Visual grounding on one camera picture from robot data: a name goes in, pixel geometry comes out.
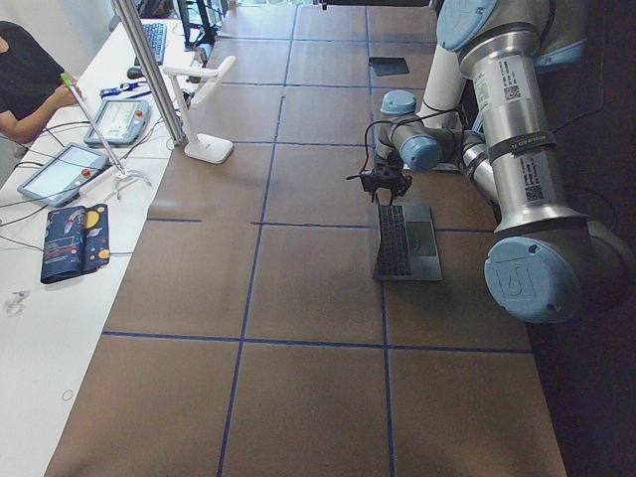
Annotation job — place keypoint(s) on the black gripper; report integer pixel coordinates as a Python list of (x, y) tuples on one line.
[(389, 175)]

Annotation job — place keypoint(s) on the grey laptop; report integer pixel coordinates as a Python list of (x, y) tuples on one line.
[(402, 242)]

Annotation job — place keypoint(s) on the black mouse pad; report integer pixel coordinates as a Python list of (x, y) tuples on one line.
[(388, 66)]

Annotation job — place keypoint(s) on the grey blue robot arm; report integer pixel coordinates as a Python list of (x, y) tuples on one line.
[(482, 112)]

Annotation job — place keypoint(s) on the black computer mouse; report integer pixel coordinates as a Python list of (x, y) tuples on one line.
[(135, 73)]

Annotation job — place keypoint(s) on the black monitor stand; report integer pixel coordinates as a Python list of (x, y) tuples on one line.
[(198, 29)]

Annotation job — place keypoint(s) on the far teach pendant tablet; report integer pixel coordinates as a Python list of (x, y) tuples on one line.
[(121, 121)]

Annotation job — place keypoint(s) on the teach pendant tablet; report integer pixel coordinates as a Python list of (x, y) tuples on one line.
[(58, 182), (121, 121)]

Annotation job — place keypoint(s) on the black keyboard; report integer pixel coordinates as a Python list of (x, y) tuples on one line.
[(156, 35)]

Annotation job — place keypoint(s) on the dark space print pouch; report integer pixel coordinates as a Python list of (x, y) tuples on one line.
[(76, 242)]

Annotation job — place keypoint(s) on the near teach pendant tablet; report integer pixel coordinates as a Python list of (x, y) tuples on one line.
[(58, 182)]

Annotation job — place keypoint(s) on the white reacher stick tool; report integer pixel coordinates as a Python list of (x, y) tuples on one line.
[(123, 176)]

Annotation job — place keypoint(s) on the person in black shirt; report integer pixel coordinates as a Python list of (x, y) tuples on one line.
[(32, 89)]

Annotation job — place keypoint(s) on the clear plastic wrapper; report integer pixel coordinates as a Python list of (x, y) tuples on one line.
[(15, 305)]

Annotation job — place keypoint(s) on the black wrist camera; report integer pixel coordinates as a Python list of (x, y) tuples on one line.
[(370, 181)]

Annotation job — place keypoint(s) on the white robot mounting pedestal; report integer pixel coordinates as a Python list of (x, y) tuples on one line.
[(433, 137)]

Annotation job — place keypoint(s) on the blue lanyard badge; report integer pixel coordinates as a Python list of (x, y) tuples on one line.
[(126, 90)]

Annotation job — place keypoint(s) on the aluminium frame post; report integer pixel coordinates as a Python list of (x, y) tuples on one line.
[(132, 25)]

